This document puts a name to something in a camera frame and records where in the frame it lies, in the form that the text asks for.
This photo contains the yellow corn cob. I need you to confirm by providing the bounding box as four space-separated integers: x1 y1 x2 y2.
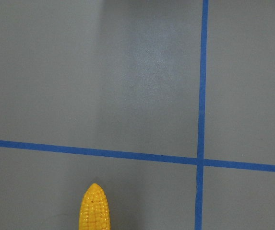
78 183 111 230

